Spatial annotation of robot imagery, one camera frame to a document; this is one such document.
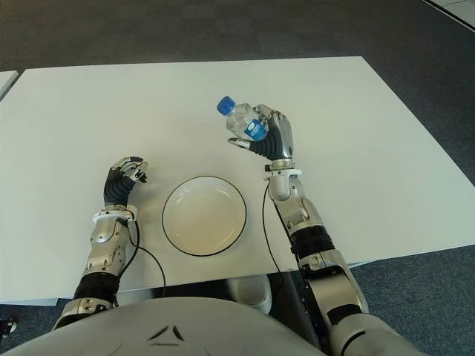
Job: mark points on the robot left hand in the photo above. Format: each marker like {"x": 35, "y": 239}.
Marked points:
{"x": 118, "y": 187}

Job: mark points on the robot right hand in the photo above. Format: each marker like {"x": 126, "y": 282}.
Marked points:
{"x": 276, "y": 142}

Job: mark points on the clear water bottle blue cap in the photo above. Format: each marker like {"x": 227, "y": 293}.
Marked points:
{"x": 239, "y": 120}

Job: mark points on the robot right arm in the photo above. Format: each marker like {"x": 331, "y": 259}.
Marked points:
{"x": 315, "y": 244}

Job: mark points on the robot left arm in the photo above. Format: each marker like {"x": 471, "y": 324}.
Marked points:
{"x": 105, "y": 241}

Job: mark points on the white plate black rim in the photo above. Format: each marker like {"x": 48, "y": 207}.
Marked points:
{"x": 204, "y": 217}

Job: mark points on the grey robot torso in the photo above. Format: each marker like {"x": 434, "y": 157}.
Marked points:
{"x": 163, "y": 330}

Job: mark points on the neighbouring white table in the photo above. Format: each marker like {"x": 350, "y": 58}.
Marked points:
{"x": 6, "y": 81}

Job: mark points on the black caster wheel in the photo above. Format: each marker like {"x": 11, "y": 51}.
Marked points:
{"x": 7, "y": 326}

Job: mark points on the white round pedestal base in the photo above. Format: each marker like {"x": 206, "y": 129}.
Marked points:
{"x": 252, "y": 293}

